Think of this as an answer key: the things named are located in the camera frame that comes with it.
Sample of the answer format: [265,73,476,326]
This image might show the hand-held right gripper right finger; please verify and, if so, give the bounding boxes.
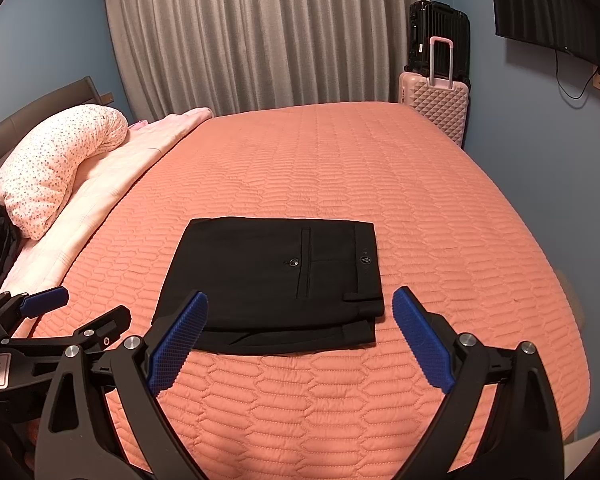
[391,286,566,480]

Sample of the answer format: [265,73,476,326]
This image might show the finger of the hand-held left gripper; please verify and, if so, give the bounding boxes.
[0,286,70,346]
[2,305,132,361]

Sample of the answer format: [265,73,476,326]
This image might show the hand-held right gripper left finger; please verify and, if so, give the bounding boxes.
[36,290,211,480]

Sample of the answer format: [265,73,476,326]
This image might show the black pants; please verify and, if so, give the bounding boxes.
[151,217,385,357]

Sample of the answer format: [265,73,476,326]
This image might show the light pink blanket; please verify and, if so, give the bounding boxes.
[0,107,214,341]

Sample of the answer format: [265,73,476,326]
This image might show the floral white pillow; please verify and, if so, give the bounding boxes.
[0,104,129,240]

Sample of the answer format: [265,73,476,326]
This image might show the orange quilted bedspread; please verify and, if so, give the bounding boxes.
[25,101,593,480]

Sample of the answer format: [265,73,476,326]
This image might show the grey headboard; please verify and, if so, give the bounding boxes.
[0,76,116,191]

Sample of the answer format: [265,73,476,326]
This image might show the pink suitcase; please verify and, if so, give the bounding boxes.
[397,36,471,148]

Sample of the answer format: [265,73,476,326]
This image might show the black suitcase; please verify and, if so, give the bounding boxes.
[404,1,472,86]

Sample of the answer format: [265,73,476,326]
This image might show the grey curtain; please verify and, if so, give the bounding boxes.
[103,0,431,123]

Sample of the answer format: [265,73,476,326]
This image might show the black television cable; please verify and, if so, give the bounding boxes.
[555,50,600,102]

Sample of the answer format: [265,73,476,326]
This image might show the black wall television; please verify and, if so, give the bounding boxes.
[486,0,600,73]

